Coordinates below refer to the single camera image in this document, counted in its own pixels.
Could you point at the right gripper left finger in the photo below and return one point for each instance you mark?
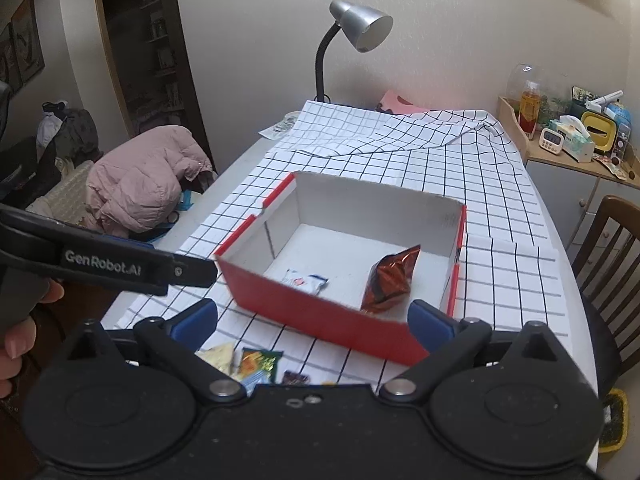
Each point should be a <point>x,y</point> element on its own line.
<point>170,346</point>

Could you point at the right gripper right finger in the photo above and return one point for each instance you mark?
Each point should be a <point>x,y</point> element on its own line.
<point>452,346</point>

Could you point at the pale yellow snack packet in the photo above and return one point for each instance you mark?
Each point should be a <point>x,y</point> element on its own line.
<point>220,357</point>

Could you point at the green cracker packet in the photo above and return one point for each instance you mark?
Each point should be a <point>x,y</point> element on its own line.
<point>259,363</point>

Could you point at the dark red foil snack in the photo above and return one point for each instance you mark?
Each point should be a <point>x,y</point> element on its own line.
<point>389,281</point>

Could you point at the dark brown candy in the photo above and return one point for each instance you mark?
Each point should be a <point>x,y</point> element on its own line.
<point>295,378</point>

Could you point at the white blue snack packet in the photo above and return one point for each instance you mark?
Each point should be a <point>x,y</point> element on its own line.
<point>312,284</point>

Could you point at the person's left hand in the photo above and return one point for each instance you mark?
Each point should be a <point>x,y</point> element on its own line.
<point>18,340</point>

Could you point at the checkered white tablecloth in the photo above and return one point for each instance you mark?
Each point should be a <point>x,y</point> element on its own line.
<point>509,275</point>

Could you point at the pink puffer jacket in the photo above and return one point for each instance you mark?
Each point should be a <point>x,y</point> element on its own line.
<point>134,188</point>

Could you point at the red cardboard box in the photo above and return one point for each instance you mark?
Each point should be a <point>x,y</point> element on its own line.
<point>339,228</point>

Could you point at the wooden chair right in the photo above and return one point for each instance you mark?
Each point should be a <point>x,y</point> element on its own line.
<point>606,269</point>

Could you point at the wooden tray side cabinet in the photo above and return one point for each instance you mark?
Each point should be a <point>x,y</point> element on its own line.
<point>571,191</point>

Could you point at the paper booklet on table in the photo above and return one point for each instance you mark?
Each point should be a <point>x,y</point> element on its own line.
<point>280,129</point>

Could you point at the white kitchen timer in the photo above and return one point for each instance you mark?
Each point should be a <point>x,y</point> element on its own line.
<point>551,141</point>

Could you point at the tissue box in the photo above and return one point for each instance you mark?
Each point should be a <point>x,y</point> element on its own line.
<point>577,140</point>

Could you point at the pink paper item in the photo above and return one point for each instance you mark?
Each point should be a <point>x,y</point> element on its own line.
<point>394,104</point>

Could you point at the orange drink bottle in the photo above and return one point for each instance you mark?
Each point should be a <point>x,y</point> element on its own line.
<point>528,111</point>

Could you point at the dark bookshelf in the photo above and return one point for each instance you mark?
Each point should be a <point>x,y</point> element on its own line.
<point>147,58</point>

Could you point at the yellow container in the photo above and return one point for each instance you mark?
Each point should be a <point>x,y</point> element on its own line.
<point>601,129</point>

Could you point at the silver gooseneck desk lamp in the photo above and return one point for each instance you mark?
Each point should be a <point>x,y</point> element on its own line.
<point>364,27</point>

